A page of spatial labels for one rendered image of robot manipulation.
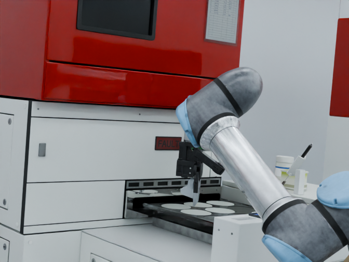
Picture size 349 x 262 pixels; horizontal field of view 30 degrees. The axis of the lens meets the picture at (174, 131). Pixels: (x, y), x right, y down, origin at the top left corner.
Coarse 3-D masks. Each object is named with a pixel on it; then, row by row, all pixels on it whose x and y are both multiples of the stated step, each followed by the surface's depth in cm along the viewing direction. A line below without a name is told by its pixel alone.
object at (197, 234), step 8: (152, 224) 223; (160, 224) 219; (168, 224) 216; (176, 224) 213; (176, 232) 213; (184, 232) 210; (192, 232) 207; (200, 232) 204; (208, 232) 203; (200, 240) 204; (208, 240) 202
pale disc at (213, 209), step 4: (208, 208) 218; (212, 208) 219; (216, 208) 219; (220, 208) 220; (224, 208) 221; (216, 212) 212; (220, 212) 213; (224, 212) 213; (228, 212) 214; (232, 212) 215
